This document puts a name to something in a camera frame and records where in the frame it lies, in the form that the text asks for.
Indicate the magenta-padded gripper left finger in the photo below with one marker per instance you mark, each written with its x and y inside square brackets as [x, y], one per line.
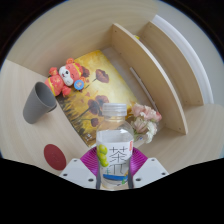
[77, 174]

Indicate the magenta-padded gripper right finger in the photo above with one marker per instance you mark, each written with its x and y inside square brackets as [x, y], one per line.
[150, 170]

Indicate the clear plastic drink bottle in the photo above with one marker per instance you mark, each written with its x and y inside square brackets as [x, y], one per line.
[114, 143]

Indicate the flat round red coaster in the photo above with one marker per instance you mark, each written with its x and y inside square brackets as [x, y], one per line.
[55, 157]

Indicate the pink and white flower bouquet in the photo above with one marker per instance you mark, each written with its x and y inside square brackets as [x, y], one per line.
[146, 120]

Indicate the grey textured cup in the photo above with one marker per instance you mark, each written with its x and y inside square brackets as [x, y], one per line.
[37, 104]

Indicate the yellow flower painting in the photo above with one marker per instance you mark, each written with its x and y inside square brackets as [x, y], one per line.
[100, 90]

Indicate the light wooden shelf unit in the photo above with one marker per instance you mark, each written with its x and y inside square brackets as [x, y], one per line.
[150, 76]

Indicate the red plush toy figure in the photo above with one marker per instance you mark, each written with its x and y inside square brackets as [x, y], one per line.
[65, 77]

